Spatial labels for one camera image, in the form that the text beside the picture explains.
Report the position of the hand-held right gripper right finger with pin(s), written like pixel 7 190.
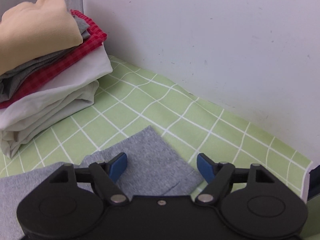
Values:
pixel 205 167

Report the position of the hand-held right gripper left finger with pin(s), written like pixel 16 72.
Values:
pixel 118 167

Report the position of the light grey knit garment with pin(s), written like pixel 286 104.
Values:
pixel 152 150

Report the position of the green checked bed sheet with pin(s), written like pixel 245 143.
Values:
pixel 175 105

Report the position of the off-white folded cloth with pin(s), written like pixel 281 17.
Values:
pixel 50 112

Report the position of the white folded cloth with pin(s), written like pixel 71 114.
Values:
pixel 82 73

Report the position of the dark blue object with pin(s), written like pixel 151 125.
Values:
pixel 315 182

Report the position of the red checked folded cloth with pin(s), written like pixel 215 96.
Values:
pixel 82 51

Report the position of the dark grey folded cloth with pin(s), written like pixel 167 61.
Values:
pixel 27 71

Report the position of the peach folded cloth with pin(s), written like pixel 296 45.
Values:
pixel 37 32

